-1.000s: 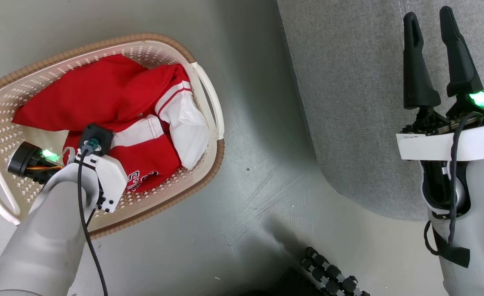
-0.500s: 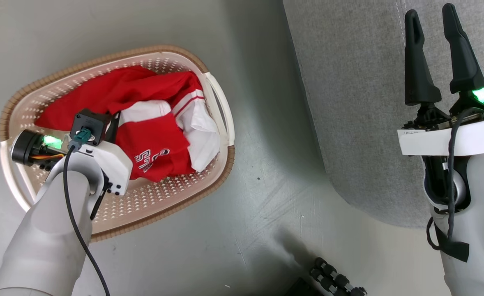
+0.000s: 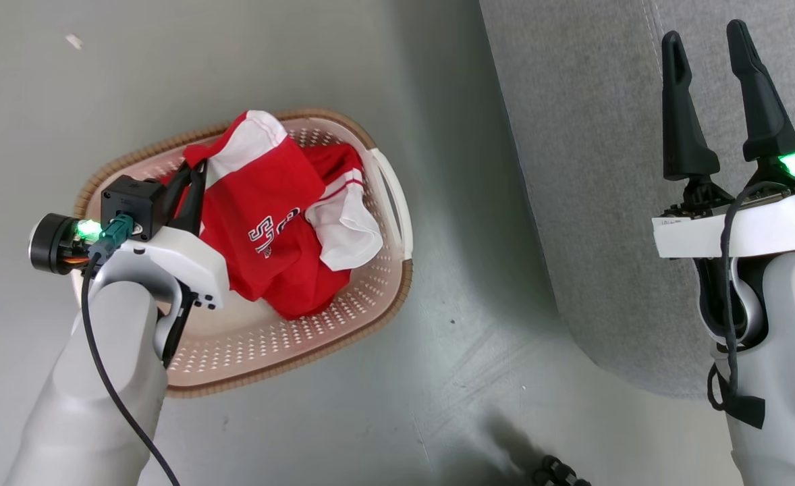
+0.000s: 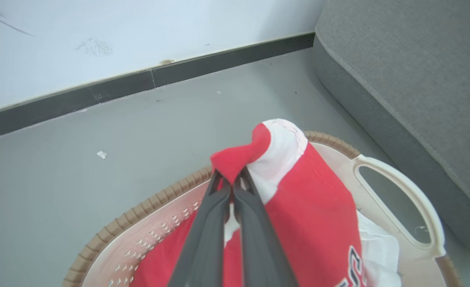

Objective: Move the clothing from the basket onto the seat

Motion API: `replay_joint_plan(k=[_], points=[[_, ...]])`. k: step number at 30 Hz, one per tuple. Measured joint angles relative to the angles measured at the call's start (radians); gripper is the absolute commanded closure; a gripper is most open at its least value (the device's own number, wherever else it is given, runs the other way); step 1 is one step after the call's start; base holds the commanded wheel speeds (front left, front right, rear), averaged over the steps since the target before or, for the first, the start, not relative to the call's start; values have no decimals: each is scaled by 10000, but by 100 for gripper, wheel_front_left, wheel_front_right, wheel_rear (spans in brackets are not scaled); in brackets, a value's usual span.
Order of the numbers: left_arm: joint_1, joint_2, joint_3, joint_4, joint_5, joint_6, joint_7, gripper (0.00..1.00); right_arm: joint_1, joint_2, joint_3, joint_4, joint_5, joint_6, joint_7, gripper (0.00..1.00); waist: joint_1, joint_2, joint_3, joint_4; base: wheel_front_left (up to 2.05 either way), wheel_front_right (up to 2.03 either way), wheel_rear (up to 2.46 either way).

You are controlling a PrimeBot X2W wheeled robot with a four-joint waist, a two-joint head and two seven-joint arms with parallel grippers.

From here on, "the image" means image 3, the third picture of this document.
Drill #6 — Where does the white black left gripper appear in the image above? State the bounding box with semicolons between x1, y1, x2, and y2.
29;161;230;311

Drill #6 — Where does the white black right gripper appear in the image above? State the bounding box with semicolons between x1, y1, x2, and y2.
652;19;795;261

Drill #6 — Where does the red and white shirt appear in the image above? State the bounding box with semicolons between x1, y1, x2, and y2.
182;110;385;321

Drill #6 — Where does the cream perforated laundry basket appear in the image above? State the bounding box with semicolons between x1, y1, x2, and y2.
70;108;414;398

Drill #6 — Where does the grey fabric sofa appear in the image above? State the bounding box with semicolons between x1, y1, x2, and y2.
478;0;795;400

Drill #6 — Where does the black cable with teal plug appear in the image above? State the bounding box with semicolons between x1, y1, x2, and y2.
80;215;181;486

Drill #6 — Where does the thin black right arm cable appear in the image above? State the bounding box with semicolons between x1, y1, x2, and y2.
707;180;788;430

